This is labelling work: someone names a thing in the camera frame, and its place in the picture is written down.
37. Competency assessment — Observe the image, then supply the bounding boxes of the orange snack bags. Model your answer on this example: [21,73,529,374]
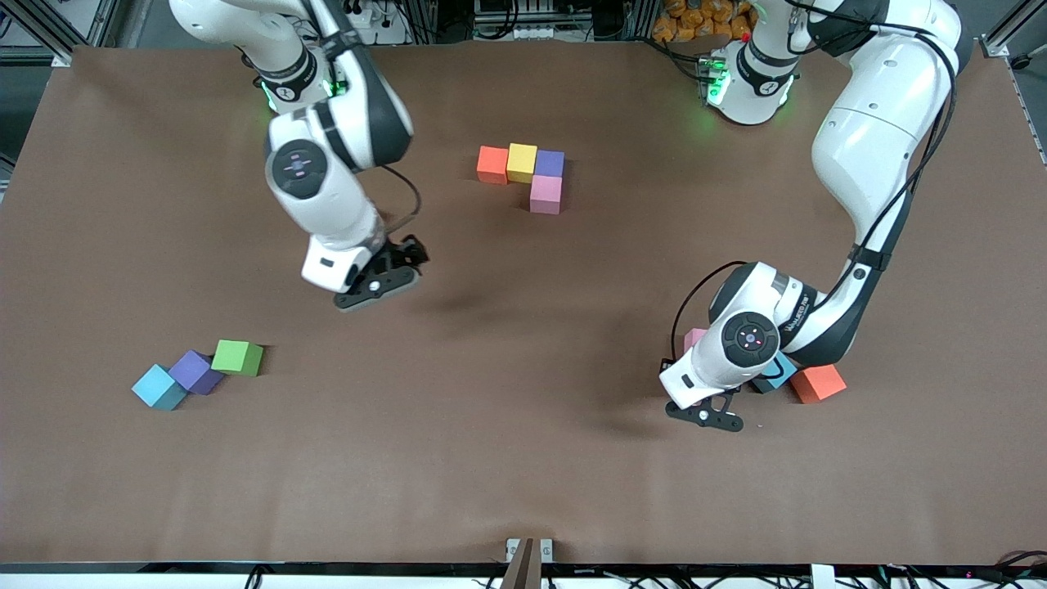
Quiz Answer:
[652,0,757,43]

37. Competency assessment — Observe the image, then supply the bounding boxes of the blue foam cube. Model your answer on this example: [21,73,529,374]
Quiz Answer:
[131,364,189,411]
[753,352,798,395]

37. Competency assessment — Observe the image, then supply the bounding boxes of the aluminium frame profile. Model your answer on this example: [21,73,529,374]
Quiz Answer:
[980,0,1047,164]
[0,0,115,68]

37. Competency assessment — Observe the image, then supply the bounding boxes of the orange foam cube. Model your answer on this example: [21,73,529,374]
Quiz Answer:
[477,145,510,185]
[790,364,848,405]

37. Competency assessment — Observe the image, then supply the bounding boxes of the yellow foam cube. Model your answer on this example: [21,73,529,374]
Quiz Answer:
[506,142,539,184]

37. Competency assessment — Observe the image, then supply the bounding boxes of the silver metal bracket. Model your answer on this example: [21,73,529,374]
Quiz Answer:
[506,537,555,565]

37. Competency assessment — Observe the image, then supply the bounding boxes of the table cover sheet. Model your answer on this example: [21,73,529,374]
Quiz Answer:
[0,39,1047,567]

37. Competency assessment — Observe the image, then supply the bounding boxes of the brown wooden post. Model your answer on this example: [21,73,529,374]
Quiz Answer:
[499,537,544,589]

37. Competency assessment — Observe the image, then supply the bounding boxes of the white power strip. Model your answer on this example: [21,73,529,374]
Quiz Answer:
[356,0,410,46]
[489,23,567,42]

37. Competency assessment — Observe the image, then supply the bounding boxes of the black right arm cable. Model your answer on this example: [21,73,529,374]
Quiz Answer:
[378,164,423,240]

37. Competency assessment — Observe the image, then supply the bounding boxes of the green foam cube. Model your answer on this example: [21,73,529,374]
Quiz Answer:
[212,339,265,378]

